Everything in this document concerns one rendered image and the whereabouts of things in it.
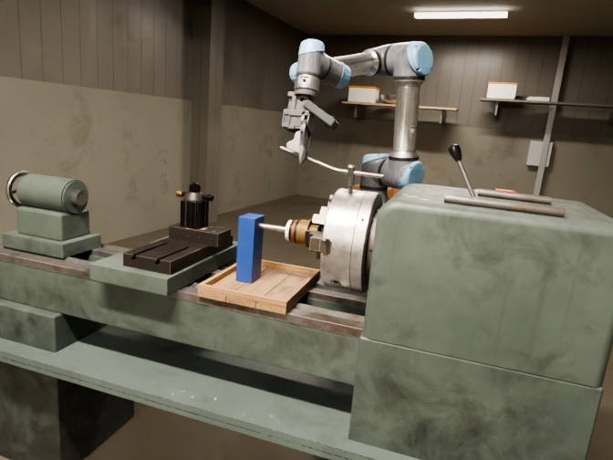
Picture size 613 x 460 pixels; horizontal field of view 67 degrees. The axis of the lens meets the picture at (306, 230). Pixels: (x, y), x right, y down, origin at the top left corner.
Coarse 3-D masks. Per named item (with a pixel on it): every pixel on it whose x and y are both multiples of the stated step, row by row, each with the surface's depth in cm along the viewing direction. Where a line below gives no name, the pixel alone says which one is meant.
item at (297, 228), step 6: (294, 222) 149; (300, 222) 148; (306, 222) 148; (294, 228) 147; (300, 228) 146; (306, 228) 146; (312, 228) 147; (318, 228) 151; (288, 234) 148; (294, 234) 148; (300, 234) 146; (294, 240) 149; (300, 240) 147; (306, 246) 148
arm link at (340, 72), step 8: (328, 56) 142; (336, 64) 142; (344, 64) 146; (328, 72) 141; (336, 72) 142; (344, 72) 144; (320, 80) 147; (328, 80) 144; (336, 80) 144; (344, 80) 146
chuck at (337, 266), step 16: (336, 192) 140; (336, 208) 134; (352, 208) 133; (336, 224) 132; (352, 224) 131; (336, 240) 131; (352, 240) 130; (320, 256) 134; (336, 256) 132; (320, 272) 137; (336, 272) 134
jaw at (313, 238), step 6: (306, 234) 144; (312, 234) 140; (318, 234) 141; (306, 240) 144; (312, 240) 135; (318, 240) 135; (312, 246) 136; (318, 246) 135; (324, 246) 133; (330, 246) 133; (324, 252) 133; (330, 252) 133
